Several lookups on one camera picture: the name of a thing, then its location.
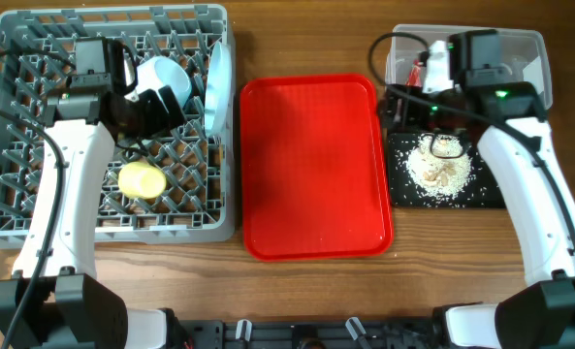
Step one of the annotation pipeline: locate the red snack wrapper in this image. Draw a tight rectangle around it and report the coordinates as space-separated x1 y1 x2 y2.
405 60 423 87

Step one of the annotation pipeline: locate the small light blue bowl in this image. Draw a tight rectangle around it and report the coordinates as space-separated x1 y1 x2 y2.
125 56 192 109

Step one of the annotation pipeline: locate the large light blue plate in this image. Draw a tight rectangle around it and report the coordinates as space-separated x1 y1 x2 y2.
204 42 233 137

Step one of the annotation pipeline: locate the yellow plastic cup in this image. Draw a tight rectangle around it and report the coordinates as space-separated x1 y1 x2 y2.
117 162 167 199

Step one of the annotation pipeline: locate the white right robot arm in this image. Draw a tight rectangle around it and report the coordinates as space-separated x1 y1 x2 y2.
378 29 575 348

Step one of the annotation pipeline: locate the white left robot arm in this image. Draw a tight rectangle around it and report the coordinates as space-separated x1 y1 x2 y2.
0 38 194 348

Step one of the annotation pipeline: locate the grey plastic dishwasher rack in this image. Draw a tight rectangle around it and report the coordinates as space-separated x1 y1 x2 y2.
0 4 235 249

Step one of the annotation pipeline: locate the pile of rice scraps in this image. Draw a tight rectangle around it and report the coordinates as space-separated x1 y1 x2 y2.
405 134 472 200

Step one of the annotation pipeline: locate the black rectangular tray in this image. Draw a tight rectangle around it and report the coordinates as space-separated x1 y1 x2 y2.
387 133 505 208

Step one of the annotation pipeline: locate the red plastic tray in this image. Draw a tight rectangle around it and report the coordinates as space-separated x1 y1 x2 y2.
240 74 394 262

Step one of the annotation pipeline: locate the clear plastic bin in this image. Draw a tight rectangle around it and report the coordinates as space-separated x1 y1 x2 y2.
385 23 553 110

